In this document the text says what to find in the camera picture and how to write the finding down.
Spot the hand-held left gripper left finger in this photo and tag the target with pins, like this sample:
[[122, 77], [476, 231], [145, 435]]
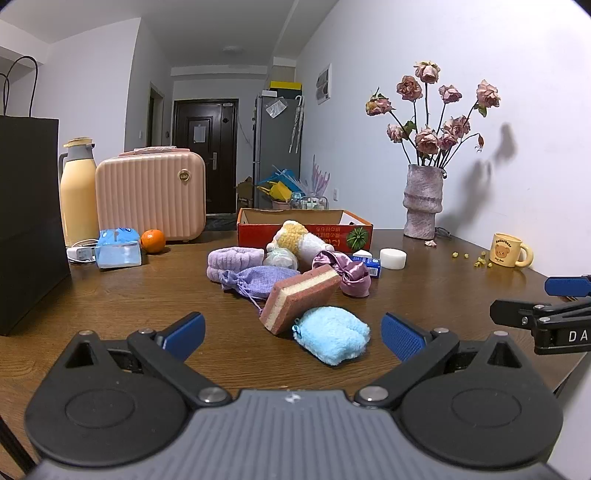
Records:
[[187, 330]]

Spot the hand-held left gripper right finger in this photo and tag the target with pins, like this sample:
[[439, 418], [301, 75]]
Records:
[[401, 337]]

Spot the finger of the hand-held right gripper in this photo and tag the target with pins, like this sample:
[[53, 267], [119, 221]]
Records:
[[510, 311], [565, 286]]

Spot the fluffy light blue cloth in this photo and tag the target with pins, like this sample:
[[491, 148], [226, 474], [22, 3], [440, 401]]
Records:
[[332, 334]]

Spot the purple satin scrunchie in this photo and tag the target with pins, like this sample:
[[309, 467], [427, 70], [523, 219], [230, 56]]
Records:
[[353, 277]]

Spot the white round puff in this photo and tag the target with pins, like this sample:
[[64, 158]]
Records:
[[393, 258]]

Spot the fluffy purple headband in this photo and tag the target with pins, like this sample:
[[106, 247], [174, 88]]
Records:
[[231, 263]]

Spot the pink layered sponge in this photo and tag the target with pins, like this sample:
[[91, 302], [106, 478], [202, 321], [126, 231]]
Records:
[[300, 288]]

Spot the orange cardboard box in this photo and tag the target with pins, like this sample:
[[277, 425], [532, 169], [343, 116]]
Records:
[[258, 235]]

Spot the yellow white knitted plush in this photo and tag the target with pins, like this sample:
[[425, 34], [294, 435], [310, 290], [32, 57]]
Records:
[[295, 235]]

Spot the scattered yellow buds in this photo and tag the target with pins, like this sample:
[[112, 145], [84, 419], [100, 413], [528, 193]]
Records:
[[479, 263]]

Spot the yellow bear mug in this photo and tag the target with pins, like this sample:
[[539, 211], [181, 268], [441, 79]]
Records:
[[505, 251]]

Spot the small blue carton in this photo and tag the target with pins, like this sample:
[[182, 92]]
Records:
[[369, 266]]

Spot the orange fruit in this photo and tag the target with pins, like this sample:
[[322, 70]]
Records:
[[153, 241]]

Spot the blue tissue pack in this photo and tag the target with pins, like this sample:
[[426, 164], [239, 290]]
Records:
[[117, 251]]

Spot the grey doormat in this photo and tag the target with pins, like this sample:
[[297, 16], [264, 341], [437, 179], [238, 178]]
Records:
[[221, 224]]

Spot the white charger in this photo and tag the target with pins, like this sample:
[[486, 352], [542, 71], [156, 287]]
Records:
[[81, 254]]

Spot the pink textured vase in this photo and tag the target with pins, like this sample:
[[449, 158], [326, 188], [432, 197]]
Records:
[[422, 203]]

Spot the pink ribbed suitcase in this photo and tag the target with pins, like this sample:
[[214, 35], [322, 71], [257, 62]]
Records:
[[147, 194]]

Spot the dark brown door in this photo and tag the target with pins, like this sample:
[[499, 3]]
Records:
[[217, 184]]

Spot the brown floor cardboard box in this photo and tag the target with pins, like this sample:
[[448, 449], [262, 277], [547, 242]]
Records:
[[244, 191]]

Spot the yellow bag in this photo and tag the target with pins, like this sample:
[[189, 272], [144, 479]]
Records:
[[279, 189]]

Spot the yellow thermos jug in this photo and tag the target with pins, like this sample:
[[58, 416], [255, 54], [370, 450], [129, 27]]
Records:
[[78, 198]]

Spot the purple feather bouquet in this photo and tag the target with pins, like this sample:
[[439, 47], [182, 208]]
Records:
[[322, 177]]

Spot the blue hangers bundle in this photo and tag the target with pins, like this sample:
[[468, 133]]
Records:
[[277, 175]]

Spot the pink cloth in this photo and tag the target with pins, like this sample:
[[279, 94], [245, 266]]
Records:
[[152, 150]]

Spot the dried pink roses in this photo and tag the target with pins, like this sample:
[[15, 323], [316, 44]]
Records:
[[427, 138]]

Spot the white paper notice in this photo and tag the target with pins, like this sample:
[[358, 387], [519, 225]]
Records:
[[199, 134]]

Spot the black paper bag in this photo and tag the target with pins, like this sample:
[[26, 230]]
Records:
[[27, 207]]

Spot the grey refrigerator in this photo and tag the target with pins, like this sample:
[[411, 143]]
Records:
[[272, 147]]

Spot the white folded umbrella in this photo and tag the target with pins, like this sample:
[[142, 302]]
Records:
[[298, 124]]

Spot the clear plastic bag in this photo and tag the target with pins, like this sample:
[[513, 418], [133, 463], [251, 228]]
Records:
[[277, 107]]

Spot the yellow box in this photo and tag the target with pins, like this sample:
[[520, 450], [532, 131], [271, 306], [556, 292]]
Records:
[[285, 85]]

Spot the side door frame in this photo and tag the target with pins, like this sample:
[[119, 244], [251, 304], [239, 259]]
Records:
[[156, 115]]

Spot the white wall panel box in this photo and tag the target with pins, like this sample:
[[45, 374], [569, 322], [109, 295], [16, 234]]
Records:
[[324, 84]]

